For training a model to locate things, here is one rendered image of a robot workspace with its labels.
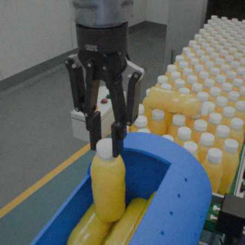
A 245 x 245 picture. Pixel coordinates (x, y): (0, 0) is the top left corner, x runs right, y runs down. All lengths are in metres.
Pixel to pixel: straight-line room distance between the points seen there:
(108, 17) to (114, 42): 0.04
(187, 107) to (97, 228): 0.46
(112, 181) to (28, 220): 1.56
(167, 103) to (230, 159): 0.25
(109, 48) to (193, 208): 0.32
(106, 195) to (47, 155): 1.95
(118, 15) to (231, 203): 0.59
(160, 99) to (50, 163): 1.64
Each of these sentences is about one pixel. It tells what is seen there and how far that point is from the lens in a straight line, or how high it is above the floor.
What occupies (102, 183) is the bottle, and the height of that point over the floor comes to 1.19.
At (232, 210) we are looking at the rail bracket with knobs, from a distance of 0.81.
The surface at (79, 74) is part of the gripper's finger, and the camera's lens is 0.49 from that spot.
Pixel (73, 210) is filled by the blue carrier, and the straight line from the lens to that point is 0.68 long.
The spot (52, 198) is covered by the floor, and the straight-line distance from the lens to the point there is 2.16.
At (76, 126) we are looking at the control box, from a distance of 0.96.
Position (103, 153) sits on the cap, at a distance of 0.53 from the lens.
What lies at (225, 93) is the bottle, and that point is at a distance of 1.18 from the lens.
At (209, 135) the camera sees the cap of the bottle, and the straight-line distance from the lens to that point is 0.87.
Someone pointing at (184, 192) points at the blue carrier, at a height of 1.20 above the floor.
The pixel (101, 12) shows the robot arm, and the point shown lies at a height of 1.51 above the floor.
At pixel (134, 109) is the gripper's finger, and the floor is 1.36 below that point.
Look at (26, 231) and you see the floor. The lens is 2.03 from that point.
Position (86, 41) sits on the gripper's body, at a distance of 0.41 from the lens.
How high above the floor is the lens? 1.60
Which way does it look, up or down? 35 degrees down
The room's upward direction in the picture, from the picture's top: straight up
